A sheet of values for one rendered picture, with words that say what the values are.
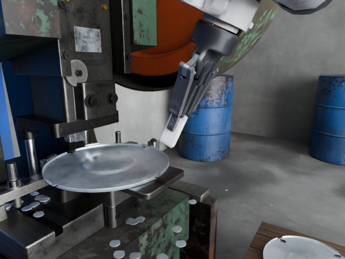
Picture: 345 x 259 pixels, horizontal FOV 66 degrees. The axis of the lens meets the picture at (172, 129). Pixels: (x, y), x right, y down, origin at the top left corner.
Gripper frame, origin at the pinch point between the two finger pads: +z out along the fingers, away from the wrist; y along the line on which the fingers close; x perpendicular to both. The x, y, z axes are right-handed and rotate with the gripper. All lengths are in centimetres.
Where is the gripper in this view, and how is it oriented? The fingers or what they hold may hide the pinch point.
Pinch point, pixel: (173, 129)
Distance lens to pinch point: 51.9
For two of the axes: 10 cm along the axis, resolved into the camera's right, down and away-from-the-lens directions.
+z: -3.7, 8.4, 4.0
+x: -7.9, -5.1, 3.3
